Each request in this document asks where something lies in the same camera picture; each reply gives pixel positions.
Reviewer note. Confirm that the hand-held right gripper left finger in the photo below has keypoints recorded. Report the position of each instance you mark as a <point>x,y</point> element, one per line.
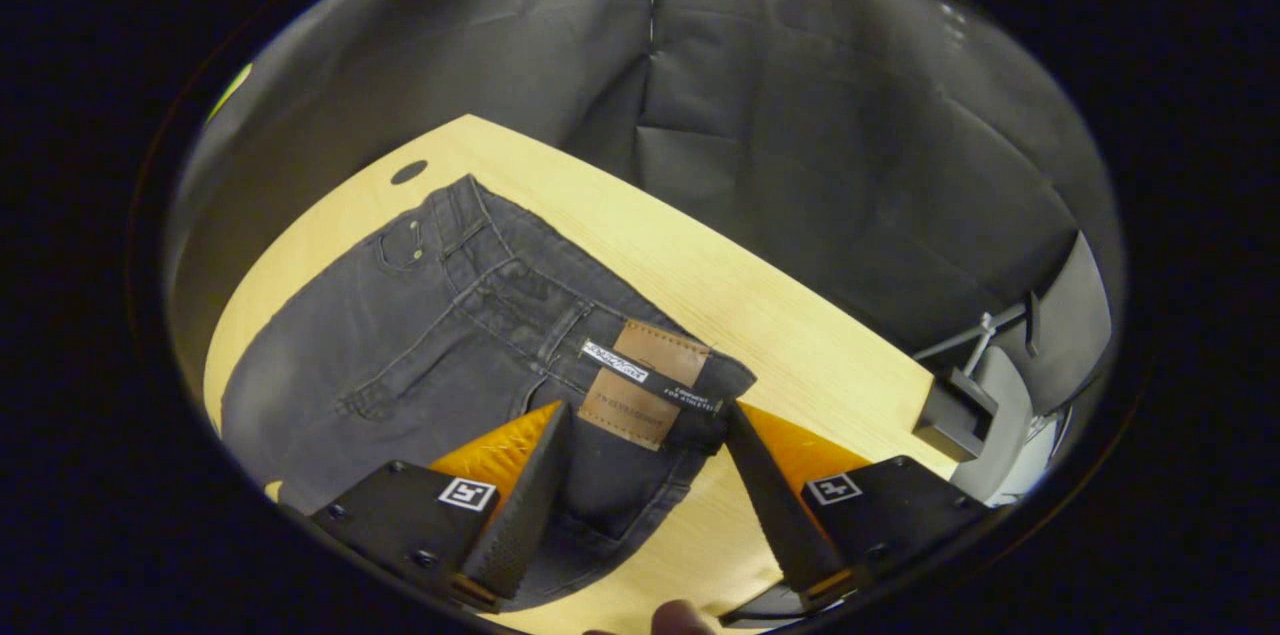
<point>520,515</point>

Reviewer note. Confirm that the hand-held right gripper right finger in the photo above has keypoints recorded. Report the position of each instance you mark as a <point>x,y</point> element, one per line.
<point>780,515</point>

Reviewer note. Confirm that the black denim jeans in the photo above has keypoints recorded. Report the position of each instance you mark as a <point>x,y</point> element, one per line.
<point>420,345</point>

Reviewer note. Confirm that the grey chair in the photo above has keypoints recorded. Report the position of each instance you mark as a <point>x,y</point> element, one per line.
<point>1075,325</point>

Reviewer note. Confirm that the black backdrop cloth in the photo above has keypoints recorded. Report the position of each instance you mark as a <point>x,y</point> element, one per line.
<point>800,115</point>

